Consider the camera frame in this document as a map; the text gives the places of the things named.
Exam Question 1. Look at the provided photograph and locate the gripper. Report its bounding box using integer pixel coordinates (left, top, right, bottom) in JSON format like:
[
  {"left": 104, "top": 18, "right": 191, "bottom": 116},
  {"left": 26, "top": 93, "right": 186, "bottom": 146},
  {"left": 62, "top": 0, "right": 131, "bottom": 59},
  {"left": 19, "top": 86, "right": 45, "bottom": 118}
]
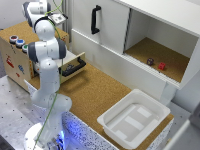
[{"left": 46, "top": 12, "right": 69, "bottom": 25}]

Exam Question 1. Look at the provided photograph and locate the purple block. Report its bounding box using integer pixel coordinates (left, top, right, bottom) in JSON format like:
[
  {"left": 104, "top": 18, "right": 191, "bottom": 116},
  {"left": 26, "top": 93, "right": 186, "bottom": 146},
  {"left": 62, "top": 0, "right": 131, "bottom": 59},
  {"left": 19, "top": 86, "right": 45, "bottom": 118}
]
[{"left": 146, "top": 57, "right": 155, "bottom": 66}]

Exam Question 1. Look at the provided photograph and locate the pink block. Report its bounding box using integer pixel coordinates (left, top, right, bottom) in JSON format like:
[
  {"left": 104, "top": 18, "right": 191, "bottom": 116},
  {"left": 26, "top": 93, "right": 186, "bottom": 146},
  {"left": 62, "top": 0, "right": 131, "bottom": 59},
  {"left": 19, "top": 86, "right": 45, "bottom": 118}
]
[{"left": 157, "top": 62, "right": 167, "bottom": 71}]

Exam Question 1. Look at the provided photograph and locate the wooden drawer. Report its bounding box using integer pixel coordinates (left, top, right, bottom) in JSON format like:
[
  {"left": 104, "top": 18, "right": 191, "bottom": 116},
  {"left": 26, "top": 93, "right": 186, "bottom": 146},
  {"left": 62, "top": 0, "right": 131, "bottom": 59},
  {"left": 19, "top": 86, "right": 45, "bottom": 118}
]
[{"left": 57, "top": 51, "right": 87, "bottom": 78}]

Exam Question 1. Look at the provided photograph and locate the blue button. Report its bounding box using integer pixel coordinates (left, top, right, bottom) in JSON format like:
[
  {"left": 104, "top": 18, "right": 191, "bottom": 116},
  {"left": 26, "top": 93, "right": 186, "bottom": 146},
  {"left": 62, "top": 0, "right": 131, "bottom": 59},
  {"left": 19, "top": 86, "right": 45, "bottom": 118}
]
[{"left": 15, "top": 38, "right": 26, "bottom": 48}]

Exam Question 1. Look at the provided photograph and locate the green button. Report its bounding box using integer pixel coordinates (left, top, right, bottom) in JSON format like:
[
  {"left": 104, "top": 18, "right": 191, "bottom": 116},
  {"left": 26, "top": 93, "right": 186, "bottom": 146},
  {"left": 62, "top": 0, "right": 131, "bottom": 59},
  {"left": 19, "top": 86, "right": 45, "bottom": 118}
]
[{"left": 21, "top": 44, "right": 30, "bottom": 54}]

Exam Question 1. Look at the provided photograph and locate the red button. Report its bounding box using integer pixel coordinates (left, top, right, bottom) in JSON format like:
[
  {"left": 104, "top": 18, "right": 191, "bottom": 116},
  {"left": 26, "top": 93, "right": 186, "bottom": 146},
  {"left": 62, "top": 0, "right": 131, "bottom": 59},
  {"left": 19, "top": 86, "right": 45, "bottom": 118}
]
[{"left": 8, "top": 34, "right": 19, "bottom": 44}]

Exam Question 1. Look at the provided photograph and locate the white sliding door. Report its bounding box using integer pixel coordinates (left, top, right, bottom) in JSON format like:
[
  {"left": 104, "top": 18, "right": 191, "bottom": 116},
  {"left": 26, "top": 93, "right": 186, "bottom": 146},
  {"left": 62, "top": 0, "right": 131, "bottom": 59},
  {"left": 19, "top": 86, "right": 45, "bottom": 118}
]
[{"left": 72, "top": 0, "right": 131, "bottom": 56}]

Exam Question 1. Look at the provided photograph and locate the wooden drawer box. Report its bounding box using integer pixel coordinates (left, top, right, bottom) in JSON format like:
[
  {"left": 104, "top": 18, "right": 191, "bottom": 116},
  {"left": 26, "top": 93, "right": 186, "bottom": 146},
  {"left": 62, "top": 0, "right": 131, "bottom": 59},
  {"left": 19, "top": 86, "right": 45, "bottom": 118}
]
[{"left": 0, "top": 21, "right": 71, "bottom": 93}]

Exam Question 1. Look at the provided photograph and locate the white cabinet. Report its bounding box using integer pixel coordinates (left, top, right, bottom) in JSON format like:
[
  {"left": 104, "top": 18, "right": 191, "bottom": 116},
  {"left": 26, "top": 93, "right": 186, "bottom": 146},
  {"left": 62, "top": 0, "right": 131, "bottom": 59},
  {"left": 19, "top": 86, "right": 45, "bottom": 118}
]
[{"left": 68, "top": 0, "right": 200, "bottom": 108}]

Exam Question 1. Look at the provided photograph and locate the white plastic box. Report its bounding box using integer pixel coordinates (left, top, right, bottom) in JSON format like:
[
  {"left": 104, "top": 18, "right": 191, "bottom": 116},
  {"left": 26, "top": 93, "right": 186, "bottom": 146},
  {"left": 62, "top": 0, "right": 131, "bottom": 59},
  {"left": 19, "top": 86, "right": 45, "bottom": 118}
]
[{"left": 96, "top": 88, "right": 172, "bottom": 150}]

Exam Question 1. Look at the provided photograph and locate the black door handle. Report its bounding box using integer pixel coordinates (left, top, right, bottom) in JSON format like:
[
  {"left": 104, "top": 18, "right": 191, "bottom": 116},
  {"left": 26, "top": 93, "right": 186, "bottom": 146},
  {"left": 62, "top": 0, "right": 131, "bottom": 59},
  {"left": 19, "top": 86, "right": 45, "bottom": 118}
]
[{"left": 90, "top": 4, "right": 102, "bottom": 35}]

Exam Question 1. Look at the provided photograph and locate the black drawer handle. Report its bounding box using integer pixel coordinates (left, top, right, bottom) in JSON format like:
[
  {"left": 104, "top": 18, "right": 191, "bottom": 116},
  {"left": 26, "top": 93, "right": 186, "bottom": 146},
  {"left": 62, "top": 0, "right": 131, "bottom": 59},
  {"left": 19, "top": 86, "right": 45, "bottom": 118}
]
[{"left": 61, "top": 56, "right": 87, "bottom": 78}]

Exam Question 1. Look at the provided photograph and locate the green cable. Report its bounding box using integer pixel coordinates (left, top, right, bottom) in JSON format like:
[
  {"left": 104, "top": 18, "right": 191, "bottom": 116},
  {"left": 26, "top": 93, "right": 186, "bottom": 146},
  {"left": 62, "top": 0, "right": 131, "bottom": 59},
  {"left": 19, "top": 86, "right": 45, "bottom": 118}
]
[{"left": 32, "top": 0, "right": 67, "bottom": 150}]

